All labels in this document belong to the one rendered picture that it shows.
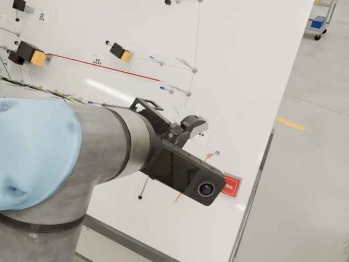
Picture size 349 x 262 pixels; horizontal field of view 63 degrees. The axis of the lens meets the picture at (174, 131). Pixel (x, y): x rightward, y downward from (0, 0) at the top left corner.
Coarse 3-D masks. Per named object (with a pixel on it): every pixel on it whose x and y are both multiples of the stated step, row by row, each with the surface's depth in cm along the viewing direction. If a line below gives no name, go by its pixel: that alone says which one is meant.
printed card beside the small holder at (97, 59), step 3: (93, 54) 98; (96, 54) 98; (93, 57) 98; (96, 57) 98; (99, 57) 98; (102, 57) 97; (93, 60) 98; (96, 60) 98; (99, 60) 98; (102, 60) 97; (93, 63) 98; (96, 63) 98; (99, 63) 98; (102, 63) 97; (90, 66) 99; (93, 66) 98; (96, 66) 98
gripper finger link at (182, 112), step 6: (174, 108) 46; (180, 108) 46; (180, 114) 44; (186, 114) 45; (192, 114) 46; (174, 120) 42; (180, 120) 43; (198, 126) 42; (204, 126) 45; (192, 132) 42; (198, 132) 44
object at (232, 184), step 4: (224, 176) 78; (228, 176) 78; (228, 180) 78; (232, 180) 78; (236, 180) 77; (228, 184) 78; (232, 184) 78; (236, 184) 77; (224, 188) 78; (228, 188) 78; (232, 188) 78; (236, 188) 77; (224, 192) 78; (228, 192) 78; (232, 192) 78; (232, 196) 78
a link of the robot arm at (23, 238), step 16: (0, 224) 20; (16, 224) 20; (32, 224) 20; (64, 224) 21; (80, 224) 23; (0, 240) 20; (16, 240) 20; (32, 240) 20; (48, 240) 21; (64, 240) 22; (0, 256) 20; (16, 256) 20; (32, 256) 21; (48, 256) 21; (64, 256) 23
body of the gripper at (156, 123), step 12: (120, 108) 36; (132, 108) 38; (156, 108) 40; (144, 120) 31; (156, 120) 37; (168, 120) 38; (156, 132) 37; (168, 132) 36; (180, 132) 37; (180, 144) 39
